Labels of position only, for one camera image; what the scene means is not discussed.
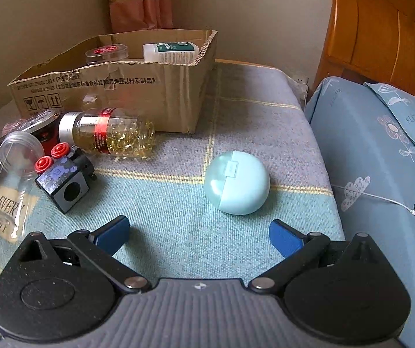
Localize white bottle green label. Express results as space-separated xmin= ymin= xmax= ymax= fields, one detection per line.
xmin=142 ymin=41 xmax=200 ymax=64

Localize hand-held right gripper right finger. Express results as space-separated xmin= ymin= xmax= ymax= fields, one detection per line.
xmin=249 ymin=219 xmax=388 ymax=293

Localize light blue round case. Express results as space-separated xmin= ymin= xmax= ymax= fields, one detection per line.
xmin=203 ymin=151 xmax=270 ymax=214

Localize clear plastic jar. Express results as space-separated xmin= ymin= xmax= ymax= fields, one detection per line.
xmin=0 ymin=131 xmax=45 ymax=242

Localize grey blue plaid blanket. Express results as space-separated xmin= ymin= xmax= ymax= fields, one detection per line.
xmin=0 ymin=60 xmax=346 ymax=348

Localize black toy cube red buttons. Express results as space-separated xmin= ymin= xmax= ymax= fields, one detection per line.
xmin=34 ymin=143 xmax=96 ymax=214

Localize blue floral pillow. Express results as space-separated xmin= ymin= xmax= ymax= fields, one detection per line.
xmin=363 ymin=81 xmax=415 ymax=162

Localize pink curtain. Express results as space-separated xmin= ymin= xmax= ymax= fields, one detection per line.
xmin=106 ymin=0 xmax=174 ymax=33

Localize wooden headboard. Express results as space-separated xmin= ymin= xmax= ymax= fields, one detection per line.
xmin=313 ymin=0 xmax=415 ymax=113

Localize clear round container red label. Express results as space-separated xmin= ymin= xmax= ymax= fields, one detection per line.
xmin=85 ymin=43 xmax=129 ymax=66

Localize white wall socket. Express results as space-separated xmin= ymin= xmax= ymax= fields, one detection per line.
xmin=293 ymin=72 xmax=310 ymax=98

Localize white charging cable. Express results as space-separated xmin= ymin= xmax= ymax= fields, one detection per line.
xmin=333 ymin=185 xmax=415 ymax=218

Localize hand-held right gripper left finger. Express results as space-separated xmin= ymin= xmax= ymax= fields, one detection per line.
xmin=18 ymin=215 xmax=149 ymax=294

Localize brown cardboard box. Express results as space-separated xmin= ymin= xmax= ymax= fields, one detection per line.
xmin=7 ymin=29 xmax=218 ymax=134

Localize capsule bottle silver cap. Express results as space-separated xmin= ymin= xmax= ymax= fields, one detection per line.
xmin=58 ymin=107 xmax=155 ymax=160

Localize blue floral duvet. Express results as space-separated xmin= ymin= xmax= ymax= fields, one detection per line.
xmin=304 ymin=76 xmax=415 ymax=348

